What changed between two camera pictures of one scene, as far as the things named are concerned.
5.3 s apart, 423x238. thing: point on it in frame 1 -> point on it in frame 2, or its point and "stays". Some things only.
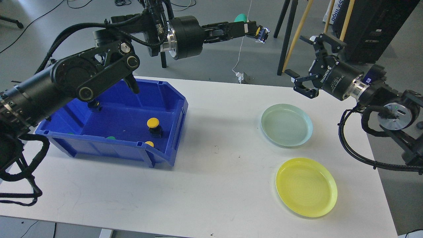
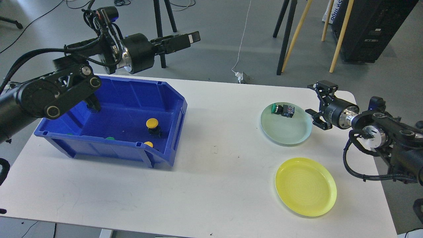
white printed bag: x=337 y=5 stays
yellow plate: x=306 y=187 stays
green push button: x=240 y=18 -> x=286 y=110
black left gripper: x=186 y=36 -> x=138 y=52
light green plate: x=286 y=125 stays
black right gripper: x=334 y=76 -> x=339 y=112
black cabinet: x=372 y=25 stays
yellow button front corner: x=150 y=143 stays
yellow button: x=155 y=130 stays
